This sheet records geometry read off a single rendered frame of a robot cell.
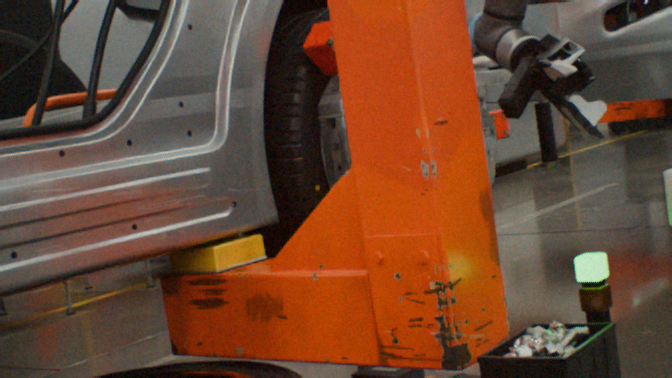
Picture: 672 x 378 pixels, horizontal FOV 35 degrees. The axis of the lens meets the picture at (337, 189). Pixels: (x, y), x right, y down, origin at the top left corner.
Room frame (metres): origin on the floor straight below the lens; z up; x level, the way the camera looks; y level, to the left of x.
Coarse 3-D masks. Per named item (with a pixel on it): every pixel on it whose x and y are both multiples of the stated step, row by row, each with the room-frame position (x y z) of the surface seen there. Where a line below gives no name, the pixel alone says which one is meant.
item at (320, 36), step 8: (320, 24) 2.22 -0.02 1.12; (328, 24) 2.20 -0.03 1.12; (312, 32) 2.21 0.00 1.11; (320, 32) 2.20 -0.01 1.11; (328, 32) 2.18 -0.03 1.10; (312, 40) 2.19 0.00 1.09; (320, 40) 2.17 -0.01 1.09; (328, 40) 2.16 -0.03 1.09; (304, 48) 2.19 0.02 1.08; (312, 48) 2.18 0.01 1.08; (320, 48) 2.17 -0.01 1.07; (328, 48) 2.16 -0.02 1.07; (312, 56) 2.20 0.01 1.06; (320, 56) 2.19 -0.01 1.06; (328, 56) 2.18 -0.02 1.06; (320, 64) 2.22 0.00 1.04; (328, 64) 2.21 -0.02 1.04; (336, 64) 2.20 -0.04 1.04; (328, 72) 2.23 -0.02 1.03; (336, 72) 2.22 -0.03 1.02
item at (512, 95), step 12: (528, 60) 1.83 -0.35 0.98; (516, 72) 1.82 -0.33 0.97; (528, 72) 1.81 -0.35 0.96; (516, 84) 1.80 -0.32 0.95; (528, 84) 1.81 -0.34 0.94; (504, 96) 1.79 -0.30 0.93; (516, 96) 1.79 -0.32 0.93; (528, 96) 1.82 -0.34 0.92; (504, 108) 1.79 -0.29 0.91; (516, 108) 1.78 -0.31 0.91
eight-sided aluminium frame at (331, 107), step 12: (336, 84) 2.22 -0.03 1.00; (324, 96) 2.20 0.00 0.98; (336, 96) 2.18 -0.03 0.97; (480, 96) 2.55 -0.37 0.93; (324, 108) 2.19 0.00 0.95; (336, 108) 2.17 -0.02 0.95; (324, 120) 2.19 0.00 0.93; (336, 120) 2.17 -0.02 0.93; (324, 132) 2.19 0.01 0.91; (336, 132) 2.20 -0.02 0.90; (324, 144) 2.19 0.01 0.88; (336, 144) 2.21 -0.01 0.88; (336, 156) 2.19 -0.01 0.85; (348, 156) 2.16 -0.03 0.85; (492, 156) 2.57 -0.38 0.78; (336, 168) 2.19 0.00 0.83; (492, 168) 2.56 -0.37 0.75; (336, 180) 2.19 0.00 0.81; (492, 180) 2.55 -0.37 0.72
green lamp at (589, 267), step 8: (584, 256) 1.70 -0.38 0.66; (592, 256) 1.69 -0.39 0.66; (600, 256) 1.70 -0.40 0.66; (576, 264) 1.70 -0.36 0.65; (584, 264) 1.70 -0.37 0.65; (592, 264) 1.69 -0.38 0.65; (600, 264) 1.69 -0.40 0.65; (576, 272) 1.71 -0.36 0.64; (584, 272) 1.70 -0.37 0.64; (592, 272) 1.69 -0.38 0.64; (600, 272) 1.69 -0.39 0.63; (584, 280) 1.70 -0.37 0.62; (592, 280) 1.69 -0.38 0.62
